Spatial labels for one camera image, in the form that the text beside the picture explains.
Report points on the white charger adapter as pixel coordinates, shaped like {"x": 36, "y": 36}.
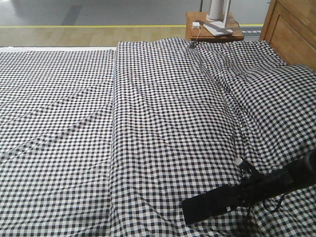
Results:
{"x": 195, "y": 25}

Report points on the white lamp base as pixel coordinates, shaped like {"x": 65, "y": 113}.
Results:
{"x": 217, "y": 29}

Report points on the black white checkered duvet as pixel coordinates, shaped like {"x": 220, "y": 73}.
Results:
{"x": 184, "y": 112}

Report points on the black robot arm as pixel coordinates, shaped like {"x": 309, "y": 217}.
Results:
{"x": 298, "y": 174}

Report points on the checkered bed sheet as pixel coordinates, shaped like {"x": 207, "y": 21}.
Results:
{"x": 55, "y": 143}

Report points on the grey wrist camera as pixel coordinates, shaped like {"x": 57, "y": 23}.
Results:
{"x": 239, "y": 162}

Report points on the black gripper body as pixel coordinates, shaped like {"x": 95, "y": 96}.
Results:
{"x": 267, "y": 186}

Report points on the white cylinder lamp post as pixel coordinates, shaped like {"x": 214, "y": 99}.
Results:
{"x": 218, "y": 10}

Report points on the wooden headboard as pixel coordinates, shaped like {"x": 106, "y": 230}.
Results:
{"x": 290, "y": 29}

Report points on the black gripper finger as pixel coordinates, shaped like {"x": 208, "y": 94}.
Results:
{"x": 211, "y": 204}

